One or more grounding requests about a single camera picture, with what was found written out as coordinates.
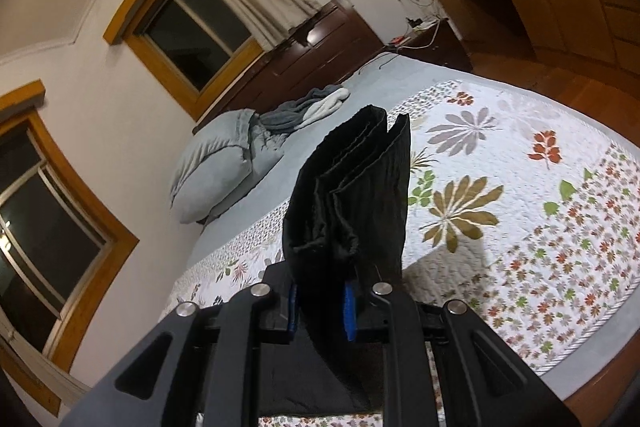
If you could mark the dark wooden headboard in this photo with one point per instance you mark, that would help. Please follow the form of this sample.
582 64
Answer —
310 52

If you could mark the grey pillow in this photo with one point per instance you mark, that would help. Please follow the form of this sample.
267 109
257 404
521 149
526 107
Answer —
220 164

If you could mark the floral quilted bedspread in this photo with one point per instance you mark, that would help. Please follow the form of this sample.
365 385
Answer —
500 217

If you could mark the dark wooden nightstand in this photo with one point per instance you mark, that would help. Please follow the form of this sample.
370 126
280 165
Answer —
432 44

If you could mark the black pants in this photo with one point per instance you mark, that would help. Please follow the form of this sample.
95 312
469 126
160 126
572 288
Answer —
345 192

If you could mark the grey bed sheet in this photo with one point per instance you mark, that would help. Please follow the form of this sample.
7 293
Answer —
300 167

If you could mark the grey and white clothes pile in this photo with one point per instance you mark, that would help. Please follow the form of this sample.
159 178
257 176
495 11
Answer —
305 107

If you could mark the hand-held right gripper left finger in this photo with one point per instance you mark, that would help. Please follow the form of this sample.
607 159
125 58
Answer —
291 307

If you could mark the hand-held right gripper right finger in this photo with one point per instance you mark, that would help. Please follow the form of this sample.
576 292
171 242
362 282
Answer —
349 312

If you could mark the wooden framed window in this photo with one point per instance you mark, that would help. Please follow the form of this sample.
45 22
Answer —
187 22
45 227

